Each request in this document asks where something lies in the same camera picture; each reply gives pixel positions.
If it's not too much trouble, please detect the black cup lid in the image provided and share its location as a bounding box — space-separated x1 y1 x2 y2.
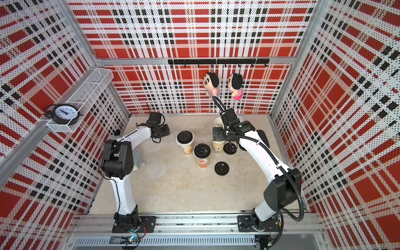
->
177 130 193 143

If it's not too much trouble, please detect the translucent leak-proof paper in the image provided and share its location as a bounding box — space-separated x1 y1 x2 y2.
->
176 138 194 147

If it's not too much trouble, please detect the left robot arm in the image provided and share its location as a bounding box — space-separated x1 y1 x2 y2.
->
100 112 170 230

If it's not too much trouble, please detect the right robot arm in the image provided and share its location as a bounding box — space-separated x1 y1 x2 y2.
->
212 108 305 231

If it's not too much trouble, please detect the back left paper cup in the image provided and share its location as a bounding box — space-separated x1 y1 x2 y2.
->
214 117 224 128

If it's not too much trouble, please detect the black remote control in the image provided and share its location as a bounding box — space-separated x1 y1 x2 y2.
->
257 130 270 148

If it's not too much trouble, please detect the grey plush toy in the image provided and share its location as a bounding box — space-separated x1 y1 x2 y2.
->
112 129 146 171

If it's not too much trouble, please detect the black lid front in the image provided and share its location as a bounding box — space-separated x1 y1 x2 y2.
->
214 161 229 176

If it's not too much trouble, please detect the plush doll pink striped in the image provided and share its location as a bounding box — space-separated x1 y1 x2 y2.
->
228 73 244 101

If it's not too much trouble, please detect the plush doll blue striped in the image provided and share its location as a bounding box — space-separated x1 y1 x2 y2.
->
203 72 220 97

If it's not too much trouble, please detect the black round alarm clock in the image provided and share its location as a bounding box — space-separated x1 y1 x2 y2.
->
44 104 82 126

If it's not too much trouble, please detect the black hook rail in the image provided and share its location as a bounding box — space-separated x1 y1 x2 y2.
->
167 58 270 66

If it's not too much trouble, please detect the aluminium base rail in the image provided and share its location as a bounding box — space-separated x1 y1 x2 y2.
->
62 210 330 250

